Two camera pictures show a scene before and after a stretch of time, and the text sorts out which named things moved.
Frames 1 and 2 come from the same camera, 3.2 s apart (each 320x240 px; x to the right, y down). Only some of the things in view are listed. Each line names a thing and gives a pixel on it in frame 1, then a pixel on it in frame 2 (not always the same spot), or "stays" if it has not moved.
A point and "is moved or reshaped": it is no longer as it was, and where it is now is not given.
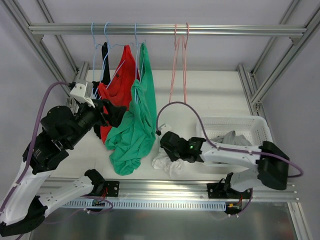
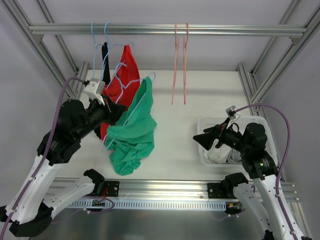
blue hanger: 96,46 stays
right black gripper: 169,141 → 216,136
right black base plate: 221,190 stays
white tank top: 172,166 is moved or reshaped
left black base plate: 113,188 stays
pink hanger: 176,45 stays
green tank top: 133,137 is moved or reshaped
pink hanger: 184,47 stays
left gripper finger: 115,113 stays
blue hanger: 139,57 → 151,81
